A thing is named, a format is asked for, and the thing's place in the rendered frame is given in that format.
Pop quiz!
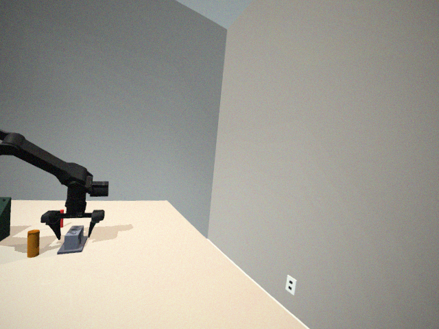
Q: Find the orange cylinder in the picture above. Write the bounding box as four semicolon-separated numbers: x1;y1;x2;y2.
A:
27;230;40;258

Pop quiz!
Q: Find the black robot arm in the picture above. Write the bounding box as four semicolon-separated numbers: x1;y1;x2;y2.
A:
0;129;108;199

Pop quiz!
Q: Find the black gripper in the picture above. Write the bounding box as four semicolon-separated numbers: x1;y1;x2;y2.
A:
40;197;105;240

